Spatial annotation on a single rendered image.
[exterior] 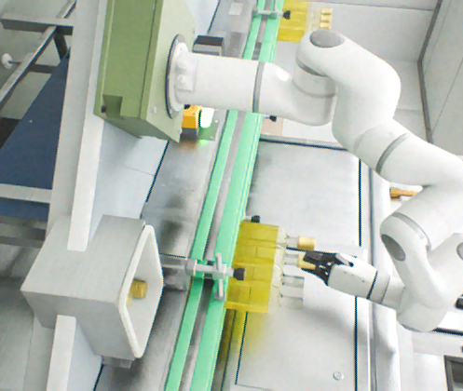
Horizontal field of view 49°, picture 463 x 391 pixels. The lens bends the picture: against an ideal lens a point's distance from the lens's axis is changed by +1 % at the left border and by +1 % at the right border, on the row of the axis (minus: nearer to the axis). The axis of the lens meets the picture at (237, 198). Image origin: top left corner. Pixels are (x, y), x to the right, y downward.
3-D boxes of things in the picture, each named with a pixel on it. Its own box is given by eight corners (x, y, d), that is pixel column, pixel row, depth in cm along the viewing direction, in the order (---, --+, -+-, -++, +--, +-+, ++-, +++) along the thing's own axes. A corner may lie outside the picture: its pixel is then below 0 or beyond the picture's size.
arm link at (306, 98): (251, 127, 95) (335, 138, 93) (254, 68, 85) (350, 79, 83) (258, 95, 101) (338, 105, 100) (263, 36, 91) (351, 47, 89)
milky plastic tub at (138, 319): (97, 356, 96) (141, 363, 95) (68, 297, 79) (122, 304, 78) (125, 278, 108) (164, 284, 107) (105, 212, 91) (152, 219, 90)
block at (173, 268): (156, 289, 112) (187, 294, 111) (152, 266, 105) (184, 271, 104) (160, 276, 114) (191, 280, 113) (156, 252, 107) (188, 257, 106)
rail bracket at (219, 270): (188, 298, 112) (243, 306, 111) (183, 256, 100) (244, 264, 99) (191, 287, 114) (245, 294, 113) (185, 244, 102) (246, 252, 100)
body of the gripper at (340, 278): (375, 285, 126) (333, 269, 129) (385, 262, 118) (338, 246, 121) (368, 309, 121) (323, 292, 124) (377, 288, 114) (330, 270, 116)
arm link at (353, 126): (368, 183, 84) (394, 108, 72) (279, 108, 96) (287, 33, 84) (407, 160, 88) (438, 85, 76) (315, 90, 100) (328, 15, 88)
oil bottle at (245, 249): (200, 262, 127) (284, 274, 125) (199, 249, 123) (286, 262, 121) (205, 245, 131) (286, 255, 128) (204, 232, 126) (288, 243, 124)
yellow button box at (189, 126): (170, 133, 132) (197, 137, 131) (167, 111, 126) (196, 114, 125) (176, 116, 136) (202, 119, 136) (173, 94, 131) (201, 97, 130)
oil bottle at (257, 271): (196, 283, 123) (281, 295, 121) (194, 271, 119) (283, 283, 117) (200, 263, 127) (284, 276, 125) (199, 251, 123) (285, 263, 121)
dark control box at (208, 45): (192, 73, 150) (220, 75, 149) (190, 48, 143) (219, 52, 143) (197, 57, 155) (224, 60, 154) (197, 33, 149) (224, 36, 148)
